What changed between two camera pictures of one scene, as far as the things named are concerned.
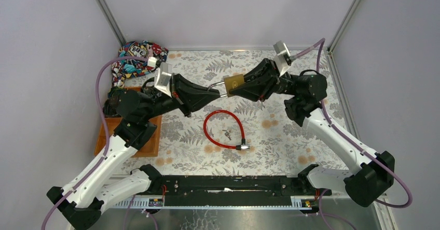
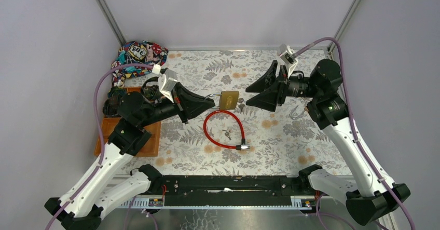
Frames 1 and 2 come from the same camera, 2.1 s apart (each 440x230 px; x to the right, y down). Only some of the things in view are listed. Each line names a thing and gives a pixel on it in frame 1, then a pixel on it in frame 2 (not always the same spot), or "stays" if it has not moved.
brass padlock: (230, 82) to (229, 99)
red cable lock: (241, 147) stays
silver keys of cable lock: (227, 134) stays
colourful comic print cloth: (131, 67) stays
